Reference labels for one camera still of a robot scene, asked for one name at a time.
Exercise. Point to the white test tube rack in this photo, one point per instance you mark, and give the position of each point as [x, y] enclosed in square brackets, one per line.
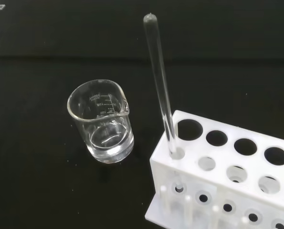
[227, 176]

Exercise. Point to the clear glass beaker with water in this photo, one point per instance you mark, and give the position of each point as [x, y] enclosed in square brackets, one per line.
[103, 128]

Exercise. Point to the black bench cloth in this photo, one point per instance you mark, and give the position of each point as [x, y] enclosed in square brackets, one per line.
[36, 167]

